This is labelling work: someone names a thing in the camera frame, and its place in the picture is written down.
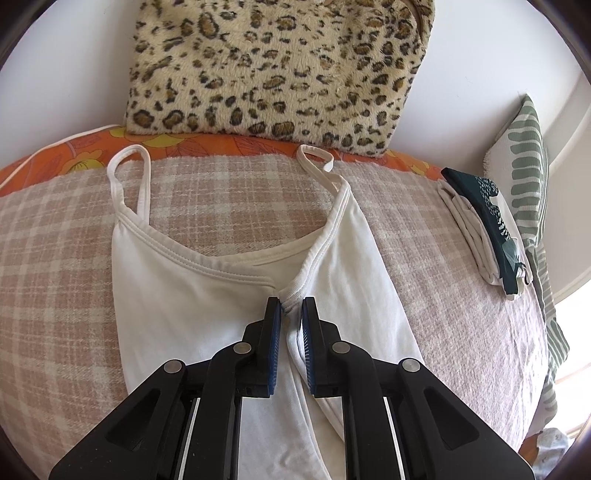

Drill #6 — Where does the leopard print plush pillow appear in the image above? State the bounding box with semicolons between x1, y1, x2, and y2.
125;0;435;157

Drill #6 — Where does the pink plaid blanket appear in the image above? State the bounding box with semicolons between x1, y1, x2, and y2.
1;155;548;479

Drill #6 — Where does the folded clothes pile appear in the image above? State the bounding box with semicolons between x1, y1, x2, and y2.
438;168;533;300

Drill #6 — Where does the green striped white pillow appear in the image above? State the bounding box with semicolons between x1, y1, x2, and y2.
483;95;570;436

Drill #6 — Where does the white camisole top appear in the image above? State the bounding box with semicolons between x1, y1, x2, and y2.
107;145;421;479

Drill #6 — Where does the orange floral bed sheet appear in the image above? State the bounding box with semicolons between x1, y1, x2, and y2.
0;125;446;186

